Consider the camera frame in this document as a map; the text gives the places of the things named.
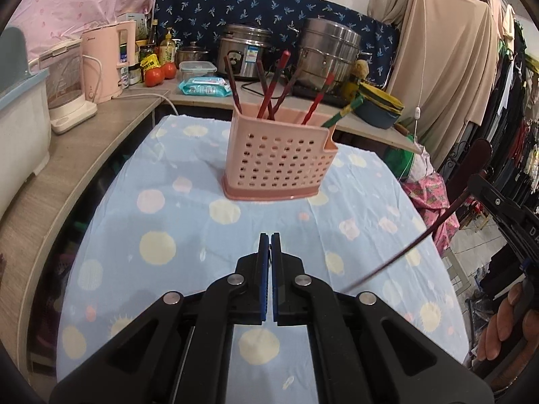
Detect pink floral curtain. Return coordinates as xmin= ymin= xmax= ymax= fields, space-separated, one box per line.
xmin=8 ymin=0 xmax=151 ymax=59

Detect stacked blue yellow bowls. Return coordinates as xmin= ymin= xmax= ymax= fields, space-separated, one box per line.
xmin=354 ymin=82 xmax=405 ymax=130

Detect beige hanging cloth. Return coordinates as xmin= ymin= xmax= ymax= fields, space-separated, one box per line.
xmin=367 ymin=0 xmax=498 ymax=167

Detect white dish drainer box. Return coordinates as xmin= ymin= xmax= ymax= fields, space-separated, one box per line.
xmin=0 ymin=27 xmax=51 ymax=212

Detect wet wipes pack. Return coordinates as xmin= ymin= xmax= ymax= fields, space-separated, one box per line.
xmin=178 ymin=77 xmax=232 ymax=98

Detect pink perforated utensil holder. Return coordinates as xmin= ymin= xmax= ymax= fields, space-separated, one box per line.
xmin=222 ymin=102 xmax=338 ymax=202

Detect yellow oil bottle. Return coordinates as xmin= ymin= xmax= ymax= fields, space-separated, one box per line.
xmin=158 ymin=27 xmax=176 ymax=66

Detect white blender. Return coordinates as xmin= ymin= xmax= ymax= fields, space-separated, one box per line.
xmin=29 ymin=39 xmax=97 ymax=135

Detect large steel steamer pot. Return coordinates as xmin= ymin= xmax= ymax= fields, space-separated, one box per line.
xmin=298 ymin=18 xmax=361 ymax=90

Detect red tomato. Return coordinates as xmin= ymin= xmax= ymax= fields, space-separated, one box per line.
xmin=144 ymin=67 xmax=164 ymax=88
xmin=161 ymin=62 xmax=177 ymax=79

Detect black induction cooker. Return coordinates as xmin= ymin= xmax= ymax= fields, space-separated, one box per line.
xmin=291 ymin=84 xmax=348 ymax=108

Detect clear food container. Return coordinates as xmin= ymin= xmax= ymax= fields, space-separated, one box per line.
xmin=177 ymin=61 xmax=217 ymax=81

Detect wooden counter shelf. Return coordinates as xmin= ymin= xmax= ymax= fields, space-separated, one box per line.
xmin=0 ymin=76 xmax=422 ymax=388

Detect steel rice cooker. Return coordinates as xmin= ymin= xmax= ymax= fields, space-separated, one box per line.
xmin=217 ymin=24 xmax=271 ymax=80

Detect dark maroon chopstick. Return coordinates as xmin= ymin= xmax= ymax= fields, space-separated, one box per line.
xmin=256 ymin=59 xmax=274 ymax=121
xmin=271 ymin=66 xmax=303 ymax=120
xmin=343 ymin=188 xmax=471 ymax=293
xmin=223 ymin=55 xmax=243 ymax=114

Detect pink electric kettle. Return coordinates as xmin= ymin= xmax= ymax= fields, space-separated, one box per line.
xmin=81 ymin=20 xmax=136 ymax=104

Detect green chopstick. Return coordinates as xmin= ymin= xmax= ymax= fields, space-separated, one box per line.
xmin=322 ymin=96 xmax=363 ymax=129

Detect pink floral fabric bundle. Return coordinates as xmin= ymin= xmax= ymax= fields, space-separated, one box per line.
xmin=401 ymin=172 xmax=459 ymax=256

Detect blue patterned tablecloth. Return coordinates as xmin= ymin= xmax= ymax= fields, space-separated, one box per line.
xmin=56 ymin=115 xmax=469 ymax=403

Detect red tomato left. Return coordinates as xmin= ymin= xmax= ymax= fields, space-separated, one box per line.
xmin=144 ymin=67 xmax=164 ymax=88

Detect person's right hand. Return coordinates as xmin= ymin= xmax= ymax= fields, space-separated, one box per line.
xmin=475 ymin=281 xmax=539 ymax=388

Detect navy patterned backsplash cloth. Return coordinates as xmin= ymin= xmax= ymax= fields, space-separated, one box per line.
xmin=154 ymin=0 xmax=399 ymax=88

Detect red tomato right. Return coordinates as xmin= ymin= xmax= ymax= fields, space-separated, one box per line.
xmin=161 ymin=62 xmax=177 ymax=79

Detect small steel pot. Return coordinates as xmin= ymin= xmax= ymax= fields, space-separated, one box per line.
xmin=176 ymin=41 xmax=208 ymax=67

